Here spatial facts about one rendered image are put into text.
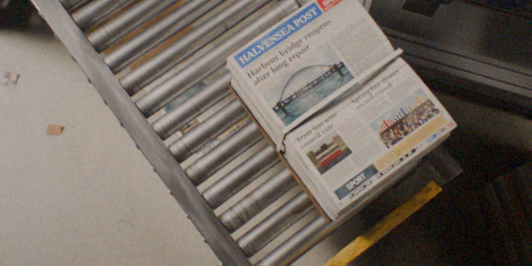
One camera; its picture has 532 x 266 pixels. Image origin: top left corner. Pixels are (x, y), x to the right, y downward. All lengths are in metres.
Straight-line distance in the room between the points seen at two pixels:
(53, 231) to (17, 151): 0.30
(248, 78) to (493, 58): 1.18
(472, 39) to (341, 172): 1.15
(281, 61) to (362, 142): 0.22
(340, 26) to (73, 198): 1.29
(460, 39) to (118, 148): 1.18
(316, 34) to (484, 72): 1.04
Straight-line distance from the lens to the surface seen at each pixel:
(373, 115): 1.37
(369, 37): 1.42
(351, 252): 1.54
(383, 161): 1.35
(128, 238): 2.37
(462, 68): 2.33
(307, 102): 1.36
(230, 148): 1.57
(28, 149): 2.48
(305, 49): 1.39
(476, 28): 2.41
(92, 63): 1.65
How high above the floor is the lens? 2.33
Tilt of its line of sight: 75 degrees down
